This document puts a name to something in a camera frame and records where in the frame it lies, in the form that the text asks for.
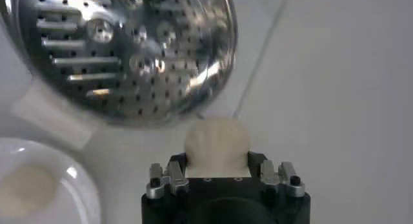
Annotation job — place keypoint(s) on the large white round plate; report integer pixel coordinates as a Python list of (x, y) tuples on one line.
[(80, 196)]

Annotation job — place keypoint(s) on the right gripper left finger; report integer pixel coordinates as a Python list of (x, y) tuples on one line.
[(175, 177)]

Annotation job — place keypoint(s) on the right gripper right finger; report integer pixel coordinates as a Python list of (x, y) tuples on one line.
[(269, 173)]

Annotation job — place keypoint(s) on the perforated steel steamer basket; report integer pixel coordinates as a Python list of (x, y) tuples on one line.
[(113, 67)]

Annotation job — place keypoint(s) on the white steamed baozi bun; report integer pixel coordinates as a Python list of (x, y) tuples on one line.
[(216, 144), (26, 189)]

